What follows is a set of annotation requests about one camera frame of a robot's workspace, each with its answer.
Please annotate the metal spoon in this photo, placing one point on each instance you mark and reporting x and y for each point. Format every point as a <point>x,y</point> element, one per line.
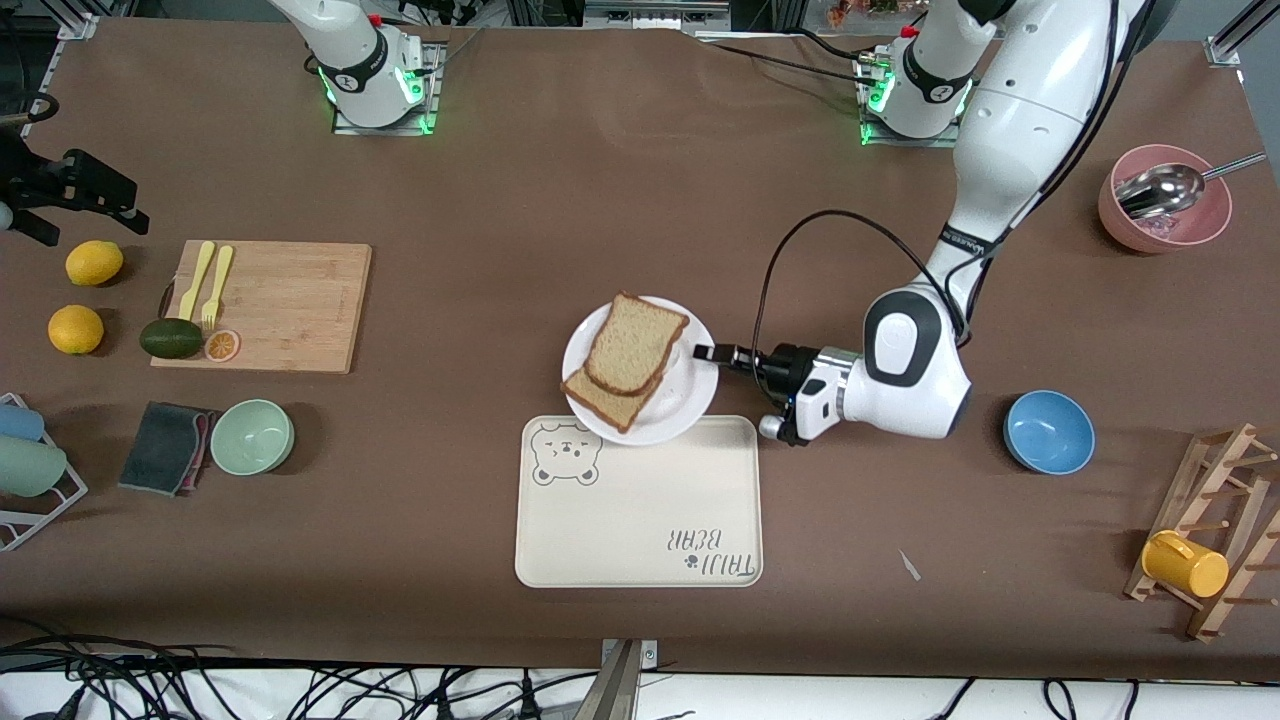
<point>1165,190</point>

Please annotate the yellow mug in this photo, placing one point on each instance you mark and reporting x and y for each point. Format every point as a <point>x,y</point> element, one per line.
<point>1185,566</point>

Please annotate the metal table edge bracket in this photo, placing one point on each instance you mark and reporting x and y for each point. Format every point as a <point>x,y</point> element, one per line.
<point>622,690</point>

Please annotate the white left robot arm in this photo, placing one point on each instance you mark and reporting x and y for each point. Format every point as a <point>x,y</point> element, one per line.
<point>1030,100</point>

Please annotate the orange slice toy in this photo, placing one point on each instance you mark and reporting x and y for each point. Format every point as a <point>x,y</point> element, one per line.
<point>222,346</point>

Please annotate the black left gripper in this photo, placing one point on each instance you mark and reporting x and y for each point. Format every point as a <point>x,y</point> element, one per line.
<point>783,366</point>

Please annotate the pale green cup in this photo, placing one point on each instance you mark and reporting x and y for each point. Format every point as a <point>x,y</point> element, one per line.
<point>28,468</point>

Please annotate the metal table corner bracket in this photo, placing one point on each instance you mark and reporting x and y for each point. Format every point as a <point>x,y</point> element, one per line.
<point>78,27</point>
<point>1224,52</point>

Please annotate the bread slice sandwich lid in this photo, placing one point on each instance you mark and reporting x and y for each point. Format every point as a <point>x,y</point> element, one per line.
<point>635,345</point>

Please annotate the bread slice under egg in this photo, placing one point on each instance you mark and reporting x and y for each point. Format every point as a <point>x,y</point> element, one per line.
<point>600,400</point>

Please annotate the small grey tape scrap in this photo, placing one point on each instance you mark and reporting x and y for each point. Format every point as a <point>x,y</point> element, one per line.
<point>909,566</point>

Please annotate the light blue cup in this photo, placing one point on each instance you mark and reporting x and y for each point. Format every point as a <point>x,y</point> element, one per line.
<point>18,422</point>

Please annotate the dark grey folded cloth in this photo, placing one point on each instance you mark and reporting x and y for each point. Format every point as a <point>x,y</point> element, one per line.
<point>162,448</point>

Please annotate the pink bowl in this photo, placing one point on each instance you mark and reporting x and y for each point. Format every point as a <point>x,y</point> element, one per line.
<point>1200,235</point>

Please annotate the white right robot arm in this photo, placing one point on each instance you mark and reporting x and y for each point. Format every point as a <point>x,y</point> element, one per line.
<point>350,60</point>

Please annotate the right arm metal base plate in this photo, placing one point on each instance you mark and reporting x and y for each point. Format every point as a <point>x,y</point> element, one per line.
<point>385,131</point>

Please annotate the yellow plastic fork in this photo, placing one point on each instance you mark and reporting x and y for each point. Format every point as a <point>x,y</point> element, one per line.
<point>219,280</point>

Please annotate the round yellow orange fruit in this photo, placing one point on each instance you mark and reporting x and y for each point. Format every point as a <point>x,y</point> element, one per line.
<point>76,330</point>

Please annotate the aluminium frame beam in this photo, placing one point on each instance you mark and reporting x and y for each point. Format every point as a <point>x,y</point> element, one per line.
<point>655,15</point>

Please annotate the wooden peg drying rack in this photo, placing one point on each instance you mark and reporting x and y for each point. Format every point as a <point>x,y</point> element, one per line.
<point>1235,470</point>

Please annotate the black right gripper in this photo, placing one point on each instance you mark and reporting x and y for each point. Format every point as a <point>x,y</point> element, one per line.
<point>38,187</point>

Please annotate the yellow oval lemon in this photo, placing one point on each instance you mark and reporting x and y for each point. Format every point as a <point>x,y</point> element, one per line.
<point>94,263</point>

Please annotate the white round plate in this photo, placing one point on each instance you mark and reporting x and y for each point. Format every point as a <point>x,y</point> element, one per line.
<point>685,405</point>

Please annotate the dark green avocado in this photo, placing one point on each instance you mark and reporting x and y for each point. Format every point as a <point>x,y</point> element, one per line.
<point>171,339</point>

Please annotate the blue bowl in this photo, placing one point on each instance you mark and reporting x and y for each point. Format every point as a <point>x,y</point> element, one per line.
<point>1049,432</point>

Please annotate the beige bear print tray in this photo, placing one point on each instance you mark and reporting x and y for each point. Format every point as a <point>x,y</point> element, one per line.
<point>640,520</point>

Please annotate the wooden cutting board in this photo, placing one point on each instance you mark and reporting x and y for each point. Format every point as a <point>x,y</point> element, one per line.
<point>300,310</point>

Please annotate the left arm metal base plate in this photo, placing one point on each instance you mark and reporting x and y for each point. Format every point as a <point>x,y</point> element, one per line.
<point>915,142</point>

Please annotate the yellow plastic knife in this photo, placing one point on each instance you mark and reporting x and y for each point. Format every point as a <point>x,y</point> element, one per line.
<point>197,280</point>

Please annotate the pale green bowl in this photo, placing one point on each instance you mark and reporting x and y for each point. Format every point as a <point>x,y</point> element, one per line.
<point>252,438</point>

